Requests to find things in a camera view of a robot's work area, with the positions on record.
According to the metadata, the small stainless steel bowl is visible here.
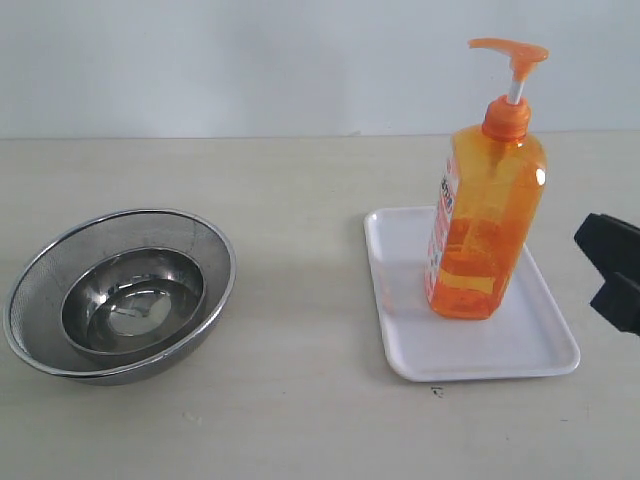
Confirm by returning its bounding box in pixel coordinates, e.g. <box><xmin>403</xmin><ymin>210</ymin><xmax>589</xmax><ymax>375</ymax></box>
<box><xmin>60</xmin><ymin>247</ymin><xmax>207</xmax><ymax>365</ymax></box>

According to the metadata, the white rectangular plastic tray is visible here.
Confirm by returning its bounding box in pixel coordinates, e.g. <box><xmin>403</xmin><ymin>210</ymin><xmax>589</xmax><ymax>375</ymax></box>
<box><xmin>364</xmin><ymin>206</ymin><xmax>581</xmax><ymax>382</ymax></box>

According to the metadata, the orange pump soap bottle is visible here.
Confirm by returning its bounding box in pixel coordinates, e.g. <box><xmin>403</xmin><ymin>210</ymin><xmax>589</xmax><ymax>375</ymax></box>
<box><xmin>425</xmin><ymin>37</ymin><xmax>549</xmax><ymax>320</ymax></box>

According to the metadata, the steel mesh colander bowl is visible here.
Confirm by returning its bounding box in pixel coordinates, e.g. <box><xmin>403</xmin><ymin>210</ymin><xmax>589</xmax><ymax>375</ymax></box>
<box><xmin>3</xmin><ymin>209</ymin><xmax>237</xmax><ymax>386</ymax></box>

